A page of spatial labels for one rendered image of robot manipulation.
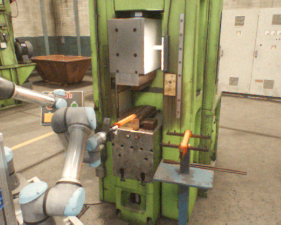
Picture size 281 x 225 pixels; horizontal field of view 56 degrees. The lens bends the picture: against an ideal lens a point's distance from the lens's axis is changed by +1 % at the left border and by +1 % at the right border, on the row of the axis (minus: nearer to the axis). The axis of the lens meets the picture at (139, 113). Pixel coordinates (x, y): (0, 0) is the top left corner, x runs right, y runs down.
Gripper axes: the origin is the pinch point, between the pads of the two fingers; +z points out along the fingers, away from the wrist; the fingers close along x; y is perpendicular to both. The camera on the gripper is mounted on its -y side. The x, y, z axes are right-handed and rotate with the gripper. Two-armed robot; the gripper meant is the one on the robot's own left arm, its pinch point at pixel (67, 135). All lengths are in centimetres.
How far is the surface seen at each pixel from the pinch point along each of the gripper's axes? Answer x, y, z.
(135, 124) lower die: 20, -51, -1
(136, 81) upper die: 21, -52, -37
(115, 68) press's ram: 5, -44, -46
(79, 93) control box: -21.7, -25.5, -24.6
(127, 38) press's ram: 15, -49, -69
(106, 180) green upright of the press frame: -21, -46, 68
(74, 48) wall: -802, -441, -4
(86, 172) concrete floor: -88, -62, 94
